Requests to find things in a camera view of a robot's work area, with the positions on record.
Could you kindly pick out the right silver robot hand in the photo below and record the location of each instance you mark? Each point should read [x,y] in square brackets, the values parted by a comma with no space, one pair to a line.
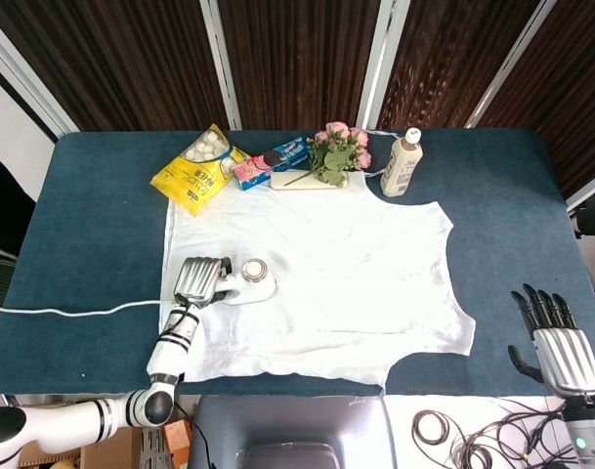
[563,352]

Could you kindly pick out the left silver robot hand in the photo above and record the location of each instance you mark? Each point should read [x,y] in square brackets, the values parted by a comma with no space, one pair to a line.
[199,279]

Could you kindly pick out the white electric iron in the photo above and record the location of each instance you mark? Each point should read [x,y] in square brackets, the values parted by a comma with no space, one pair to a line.
[250,283]

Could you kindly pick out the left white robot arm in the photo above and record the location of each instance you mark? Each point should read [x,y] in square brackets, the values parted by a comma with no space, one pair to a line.
[131,386]

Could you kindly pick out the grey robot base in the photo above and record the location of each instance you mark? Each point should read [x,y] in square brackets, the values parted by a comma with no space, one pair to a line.
[289,432]

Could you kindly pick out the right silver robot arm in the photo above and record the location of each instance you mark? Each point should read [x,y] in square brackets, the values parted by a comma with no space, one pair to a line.
[587,432]

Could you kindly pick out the white sleeveless shirt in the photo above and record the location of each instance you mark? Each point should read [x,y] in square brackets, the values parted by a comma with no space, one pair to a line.
[326,273]

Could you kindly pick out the yellow snack bag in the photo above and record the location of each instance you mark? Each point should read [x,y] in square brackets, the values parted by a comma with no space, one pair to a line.
[199,168]

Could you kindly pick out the dark blue table cloth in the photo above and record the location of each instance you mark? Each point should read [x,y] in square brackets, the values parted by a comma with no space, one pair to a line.
[82,229]

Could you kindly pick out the blue pink cookie box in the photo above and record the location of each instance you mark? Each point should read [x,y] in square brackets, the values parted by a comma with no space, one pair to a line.
[270,163]

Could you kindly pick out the white oval tray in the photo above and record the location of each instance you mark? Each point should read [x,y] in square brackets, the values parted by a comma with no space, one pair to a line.
[302,181]

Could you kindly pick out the orange small box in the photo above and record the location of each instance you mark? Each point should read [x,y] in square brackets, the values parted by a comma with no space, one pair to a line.
[180,432]

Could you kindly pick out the pink rose bouquet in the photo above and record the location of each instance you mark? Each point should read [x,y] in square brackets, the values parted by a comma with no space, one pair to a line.
[338,151]

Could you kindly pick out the brown cardboard box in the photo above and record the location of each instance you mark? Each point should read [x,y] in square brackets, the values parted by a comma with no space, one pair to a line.
[111,452]

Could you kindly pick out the beige bottle brown cap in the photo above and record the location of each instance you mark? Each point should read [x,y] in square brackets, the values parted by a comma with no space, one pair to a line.
[402,163]

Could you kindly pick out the dark folding screen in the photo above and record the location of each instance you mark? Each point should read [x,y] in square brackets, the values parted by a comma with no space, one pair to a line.
[297,58]

